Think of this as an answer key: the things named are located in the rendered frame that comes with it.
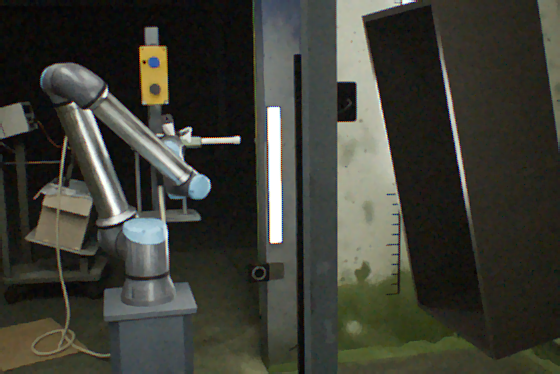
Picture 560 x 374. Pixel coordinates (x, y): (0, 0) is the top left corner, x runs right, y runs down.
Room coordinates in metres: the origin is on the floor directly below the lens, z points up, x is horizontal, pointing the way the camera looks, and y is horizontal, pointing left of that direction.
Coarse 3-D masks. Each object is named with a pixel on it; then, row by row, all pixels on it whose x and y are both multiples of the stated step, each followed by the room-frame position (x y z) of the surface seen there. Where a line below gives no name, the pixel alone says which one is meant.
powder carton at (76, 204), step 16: (48, 192) 4.19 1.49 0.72; (64, 192) 4.22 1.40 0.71; (80, 192) 4.27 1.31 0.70; (48, 208) 4.22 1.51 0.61; (64, 208) 4.18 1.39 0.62; (80, 208) 4.20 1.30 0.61; (48, 224) 4.22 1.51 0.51; (64, 224) 4.23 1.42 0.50; (80, 224) 4.25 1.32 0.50; (48, 240) 4.22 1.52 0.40; (64, 240) 4.24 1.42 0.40; (80, 240) 4.25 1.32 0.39
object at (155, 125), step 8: (152, 32) 3.16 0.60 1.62; (152, 40) 3.16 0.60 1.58; (160, 104) 3.16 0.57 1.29; (152, 112) 3.15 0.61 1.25; (160, 112) 3.16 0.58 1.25; (152, 120) 3.15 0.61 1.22; (160, 120) 3.16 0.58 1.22; (152, 128) 3.15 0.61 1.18; (160, 128) 3.16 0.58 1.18; (152, 168) 3.15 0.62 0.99; (152, 176) 3.15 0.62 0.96; (152, 184) 3.15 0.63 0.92; (152, 192) 3.15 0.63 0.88; (152, 200) 3.18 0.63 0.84; (160, 208) 3.16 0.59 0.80
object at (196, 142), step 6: (192, 138) 3.02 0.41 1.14; (198, 138) 3.03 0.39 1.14; (210, 138) 3.06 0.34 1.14; (216, 138) 3.06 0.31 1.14; (222, 138) 3.07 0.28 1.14; (228, 138) 3.07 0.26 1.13; (234, 138) 3.08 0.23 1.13; (186, 144) 3.01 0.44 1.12; (192, 144) 3.02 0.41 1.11; (198, 144) 3.03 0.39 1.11; (156, 168) 2.99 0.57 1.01; (156, 174) 2.99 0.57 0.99; (162, 180) 3.00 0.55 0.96
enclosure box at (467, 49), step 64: (448, 0) 2.09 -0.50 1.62; (512, 0) 2.14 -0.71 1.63; (384, 64) 2.68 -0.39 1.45; (448, 64) 2.09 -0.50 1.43; (512, 64) 2.14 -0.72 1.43; (384, 128) 2.66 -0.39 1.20; (448, 128) 2.74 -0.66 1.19; (512, 128) 2.14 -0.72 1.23; (448, 192) 2.74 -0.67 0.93; (512, 192) 2.14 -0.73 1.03; (448, 256) 2.74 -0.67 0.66; (512, 256) 2.14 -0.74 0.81; (448, 320) 2.50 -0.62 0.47; (512, 320) 2.14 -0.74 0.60
